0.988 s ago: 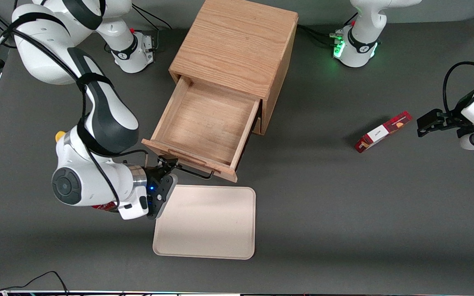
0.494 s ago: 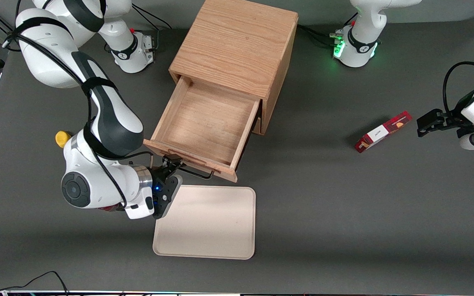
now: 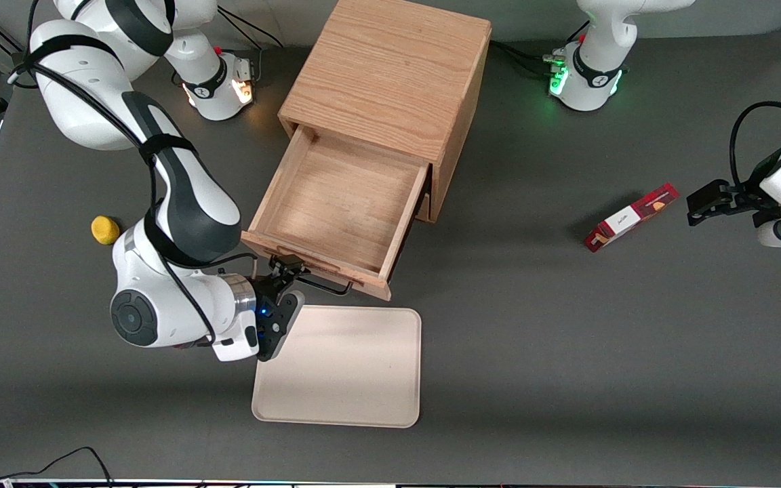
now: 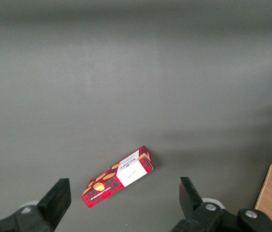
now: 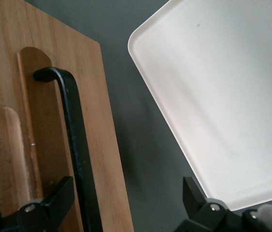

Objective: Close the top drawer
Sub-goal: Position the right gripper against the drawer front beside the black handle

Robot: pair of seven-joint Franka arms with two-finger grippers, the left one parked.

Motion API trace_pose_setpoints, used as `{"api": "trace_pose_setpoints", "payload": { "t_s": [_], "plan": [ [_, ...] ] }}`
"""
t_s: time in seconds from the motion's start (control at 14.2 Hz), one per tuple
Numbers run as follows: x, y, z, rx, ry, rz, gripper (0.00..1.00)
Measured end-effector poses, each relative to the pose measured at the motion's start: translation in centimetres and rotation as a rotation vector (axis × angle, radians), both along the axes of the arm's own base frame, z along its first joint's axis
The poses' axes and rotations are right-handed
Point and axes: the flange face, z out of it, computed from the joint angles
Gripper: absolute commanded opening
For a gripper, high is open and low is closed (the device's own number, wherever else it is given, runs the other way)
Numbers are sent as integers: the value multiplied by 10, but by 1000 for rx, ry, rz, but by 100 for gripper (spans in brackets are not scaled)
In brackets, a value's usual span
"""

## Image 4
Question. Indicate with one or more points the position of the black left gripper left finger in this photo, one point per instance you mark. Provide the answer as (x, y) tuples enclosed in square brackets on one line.
[(51, 203)]

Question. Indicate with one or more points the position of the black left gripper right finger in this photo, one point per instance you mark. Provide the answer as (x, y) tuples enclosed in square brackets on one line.
[(191, 205)]

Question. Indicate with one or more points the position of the red plaid cookie box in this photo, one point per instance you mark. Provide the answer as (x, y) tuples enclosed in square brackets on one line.
[(116, 178)]

